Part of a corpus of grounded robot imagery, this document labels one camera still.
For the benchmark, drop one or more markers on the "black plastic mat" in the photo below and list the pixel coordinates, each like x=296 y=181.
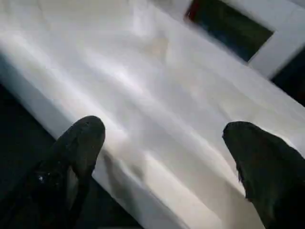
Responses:
x=19 y=138

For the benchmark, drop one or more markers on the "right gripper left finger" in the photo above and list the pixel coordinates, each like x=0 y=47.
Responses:
x=62 y=176

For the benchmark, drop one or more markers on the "white cabinet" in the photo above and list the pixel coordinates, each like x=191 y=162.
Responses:
x=267 y=28

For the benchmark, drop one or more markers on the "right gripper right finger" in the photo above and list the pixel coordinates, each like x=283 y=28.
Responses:
x=271 y=171

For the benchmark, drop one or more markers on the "white plastic table top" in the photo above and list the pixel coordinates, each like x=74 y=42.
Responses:
x=157 y=95

